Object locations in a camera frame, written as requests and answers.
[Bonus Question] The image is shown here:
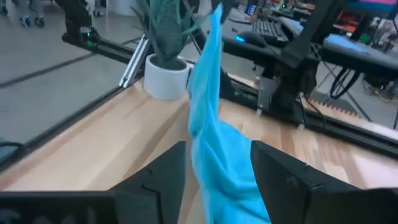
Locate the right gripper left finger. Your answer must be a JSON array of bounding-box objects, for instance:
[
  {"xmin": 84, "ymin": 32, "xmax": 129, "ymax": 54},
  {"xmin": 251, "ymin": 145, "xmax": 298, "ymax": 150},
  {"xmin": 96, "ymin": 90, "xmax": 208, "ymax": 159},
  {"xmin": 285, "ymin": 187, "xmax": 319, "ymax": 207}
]
[{"xmin": 0, "ymin": 141, "xmax": 187, "ymax": 224}]

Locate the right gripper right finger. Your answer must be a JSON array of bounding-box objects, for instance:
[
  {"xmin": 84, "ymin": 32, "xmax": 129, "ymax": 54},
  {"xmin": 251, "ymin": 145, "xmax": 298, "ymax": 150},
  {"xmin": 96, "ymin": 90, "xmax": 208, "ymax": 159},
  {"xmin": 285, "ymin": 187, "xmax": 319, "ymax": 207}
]
[{"xmin": 251, "ymin": 140, "xmax": 398, "ymax": 224}]

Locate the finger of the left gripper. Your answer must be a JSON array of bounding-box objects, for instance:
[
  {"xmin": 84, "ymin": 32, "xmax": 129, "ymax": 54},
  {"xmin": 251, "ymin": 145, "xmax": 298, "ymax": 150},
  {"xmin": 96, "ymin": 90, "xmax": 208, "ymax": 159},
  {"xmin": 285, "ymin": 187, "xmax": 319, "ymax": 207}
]
[{"xmin": 222, "ymin": 0, "xmax": 239, "ymax": 24}]

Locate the blue microfiber towel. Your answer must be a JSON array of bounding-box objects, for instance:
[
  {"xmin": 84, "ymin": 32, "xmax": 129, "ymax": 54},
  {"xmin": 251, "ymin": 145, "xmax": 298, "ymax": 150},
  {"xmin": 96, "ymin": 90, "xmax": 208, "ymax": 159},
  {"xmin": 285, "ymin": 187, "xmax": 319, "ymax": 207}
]
[{"xmin": 186, "ymin": 2, "xmax": 272, "ymax": 224}]

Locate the black computer mouse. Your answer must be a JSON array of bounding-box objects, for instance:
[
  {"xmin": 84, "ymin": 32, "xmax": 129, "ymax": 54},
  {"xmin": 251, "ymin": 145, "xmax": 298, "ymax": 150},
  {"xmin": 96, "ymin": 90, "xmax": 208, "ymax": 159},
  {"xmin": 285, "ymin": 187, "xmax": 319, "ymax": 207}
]
[{"xmin": 233, "ymin": 30, "xmax": 268, "ymax": 48}]

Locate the black keyboard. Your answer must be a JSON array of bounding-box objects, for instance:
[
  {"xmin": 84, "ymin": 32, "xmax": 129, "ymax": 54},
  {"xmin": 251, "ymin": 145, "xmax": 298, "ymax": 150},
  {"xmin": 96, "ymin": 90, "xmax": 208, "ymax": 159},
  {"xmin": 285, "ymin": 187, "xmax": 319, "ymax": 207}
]
[{"xmin": 251, "ymin": 19, "xmax": 290, "ymax": 44}]

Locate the artificial green plant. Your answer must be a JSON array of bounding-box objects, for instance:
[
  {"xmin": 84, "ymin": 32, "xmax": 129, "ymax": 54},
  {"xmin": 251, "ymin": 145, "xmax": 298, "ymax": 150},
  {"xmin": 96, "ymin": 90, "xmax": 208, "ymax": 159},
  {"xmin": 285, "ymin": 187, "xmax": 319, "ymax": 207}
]
[{"xmin": 132, "ymin": 0, "xmax": 208, "ymax": 68}]

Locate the white plant pot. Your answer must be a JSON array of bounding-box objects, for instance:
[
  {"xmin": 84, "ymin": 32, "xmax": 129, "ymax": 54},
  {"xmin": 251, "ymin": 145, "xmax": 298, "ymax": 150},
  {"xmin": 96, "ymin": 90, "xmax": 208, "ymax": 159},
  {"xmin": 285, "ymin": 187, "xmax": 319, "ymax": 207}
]
[{"xmin": 143, "ymin": 53, "xmax": 191, "ymax": 101}]

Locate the silver aluminium extrusion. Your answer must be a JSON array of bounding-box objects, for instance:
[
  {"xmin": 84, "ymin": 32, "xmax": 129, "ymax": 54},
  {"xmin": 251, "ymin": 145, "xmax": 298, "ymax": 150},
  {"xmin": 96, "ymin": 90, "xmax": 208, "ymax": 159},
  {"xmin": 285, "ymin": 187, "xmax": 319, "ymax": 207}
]
[{"xmin": 119, "ymin": 34, "xmax": 150, "ymax": 89}]

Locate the grey computer desk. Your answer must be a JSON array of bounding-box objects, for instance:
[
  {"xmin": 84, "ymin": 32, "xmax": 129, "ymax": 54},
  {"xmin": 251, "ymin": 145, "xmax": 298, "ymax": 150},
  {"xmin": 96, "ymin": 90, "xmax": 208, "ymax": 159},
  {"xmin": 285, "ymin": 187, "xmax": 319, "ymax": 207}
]
[{"xmin": 221, "ymin": 6, "xmax": 398, "ymax": 80}]

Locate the black clamp with green light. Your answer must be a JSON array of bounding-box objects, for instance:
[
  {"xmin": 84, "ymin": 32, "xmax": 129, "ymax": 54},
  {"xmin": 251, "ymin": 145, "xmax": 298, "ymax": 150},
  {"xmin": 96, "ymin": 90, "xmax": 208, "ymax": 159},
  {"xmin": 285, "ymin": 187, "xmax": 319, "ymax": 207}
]
[{"xmin": 54, "ymin": 0, "xmax": 101, "ymax": 48}]

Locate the person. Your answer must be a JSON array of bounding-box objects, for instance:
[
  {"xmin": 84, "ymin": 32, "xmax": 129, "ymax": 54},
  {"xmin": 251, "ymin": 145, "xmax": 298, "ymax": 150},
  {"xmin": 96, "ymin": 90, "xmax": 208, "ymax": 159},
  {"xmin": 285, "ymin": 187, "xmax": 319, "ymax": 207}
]
[{"xmin": 12, "ymin": 0, "xmax": 47, "ymax": 29}]

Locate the black aluminium table frame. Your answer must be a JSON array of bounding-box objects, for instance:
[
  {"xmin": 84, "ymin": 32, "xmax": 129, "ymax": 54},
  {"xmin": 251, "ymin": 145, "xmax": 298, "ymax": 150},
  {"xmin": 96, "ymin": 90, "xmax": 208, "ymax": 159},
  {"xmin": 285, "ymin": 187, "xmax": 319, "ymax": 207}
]
[{"xmin": 0, "ymin": 32, "xmax": 398, "ymax": 174}]

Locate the black cable loop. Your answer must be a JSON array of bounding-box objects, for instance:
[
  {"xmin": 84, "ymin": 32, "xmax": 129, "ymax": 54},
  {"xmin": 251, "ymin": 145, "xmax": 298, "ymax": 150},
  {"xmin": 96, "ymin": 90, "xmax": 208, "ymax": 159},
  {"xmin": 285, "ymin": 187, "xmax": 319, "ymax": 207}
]
[{"xmin": 328, "ymin": 67, "xmax": 363, "ymax": 101}]

